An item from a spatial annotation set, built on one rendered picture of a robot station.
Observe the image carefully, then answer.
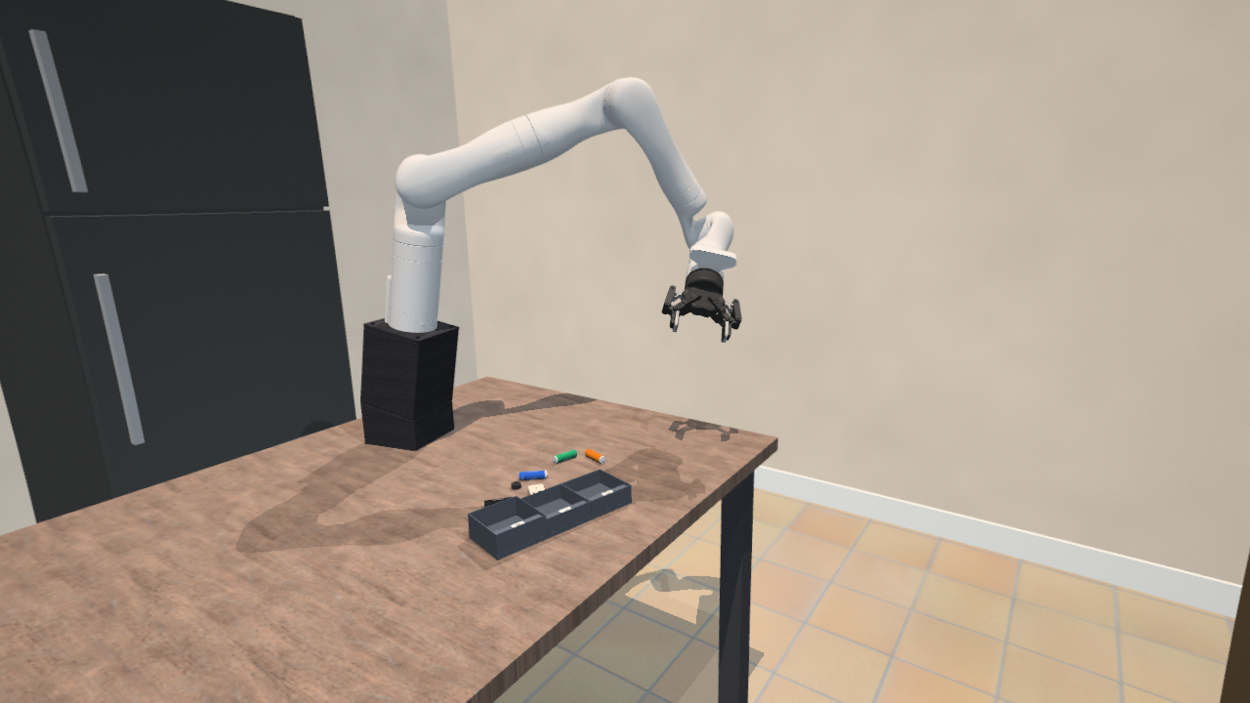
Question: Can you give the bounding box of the grey rack of bins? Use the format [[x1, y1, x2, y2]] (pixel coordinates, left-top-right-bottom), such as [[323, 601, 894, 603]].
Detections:
[[470, 470, 633, 560]]

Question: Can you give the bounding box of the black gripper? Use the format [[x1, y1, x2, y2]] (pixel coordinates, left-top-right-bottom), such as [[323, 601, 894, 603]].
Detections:
[[663, 269, 743, 343]]

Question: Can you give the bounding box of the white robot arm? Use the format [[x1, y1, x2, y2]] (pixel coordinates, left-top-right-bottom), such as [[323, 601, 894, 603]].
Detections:
[[385, 78, 736, 333]]

